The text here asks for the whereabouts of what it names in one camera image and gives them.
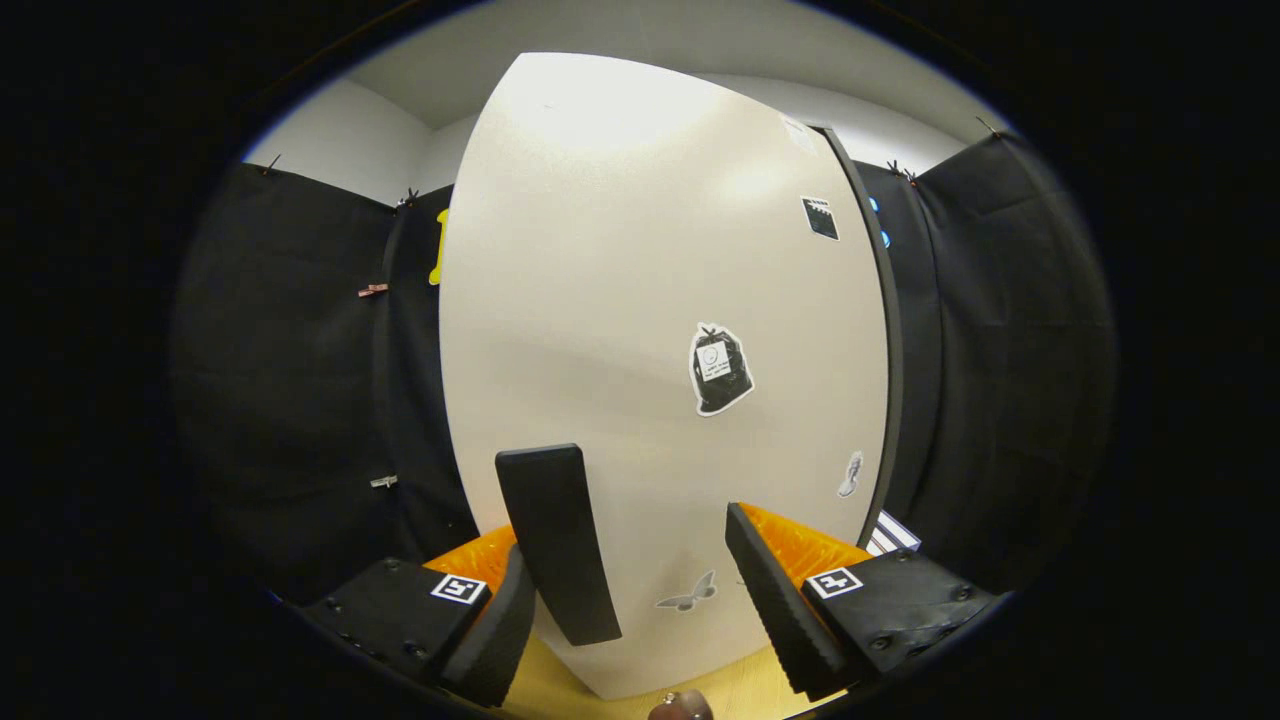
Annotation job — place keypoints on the dark grey shoe cabinet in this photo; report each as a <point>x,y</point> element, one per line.
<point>894,350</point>

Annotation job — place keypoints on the brown rounded object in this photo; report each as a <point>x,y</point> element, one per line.
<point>680,708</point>

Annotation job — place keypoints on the black backdrop cloth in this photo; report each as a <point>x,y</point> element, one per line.
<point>290,400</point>

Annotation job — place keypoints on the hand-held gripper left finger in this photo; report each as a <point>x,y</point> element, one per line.
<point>495,640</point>

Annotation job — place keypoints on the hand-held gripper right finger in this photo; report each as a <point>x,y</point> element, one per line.
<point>780,610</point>

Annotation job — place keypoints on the black cloth clip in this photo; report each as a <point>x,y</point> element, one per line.
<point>407,198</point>
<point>900,172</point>
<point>273,164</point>
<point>987,126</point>

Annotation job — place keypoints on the white purple book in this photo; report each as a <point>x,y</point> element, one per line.
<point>892,535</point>

